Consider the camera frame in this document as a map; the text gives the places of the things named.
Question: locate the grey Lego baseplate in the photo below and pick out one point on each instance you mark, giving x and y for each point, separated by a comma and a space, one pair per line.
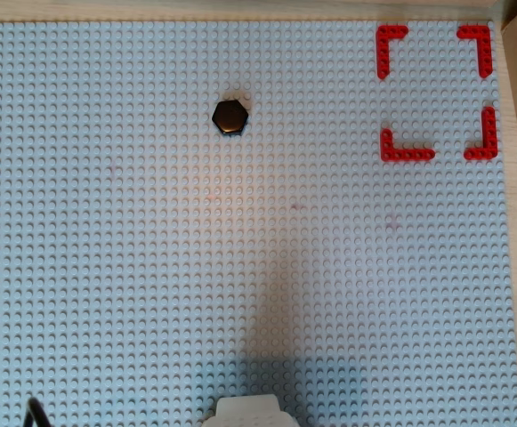
151, 267

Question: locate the red L-shaped Lego beam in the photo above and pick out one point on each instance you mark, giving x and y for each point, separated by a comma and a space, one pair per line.
385, 44
484, 44
396, 153
488, 142

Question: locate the black hexagonal Lego piece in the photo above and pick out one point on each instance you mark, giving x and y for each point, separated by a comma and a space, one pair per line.
230, 116

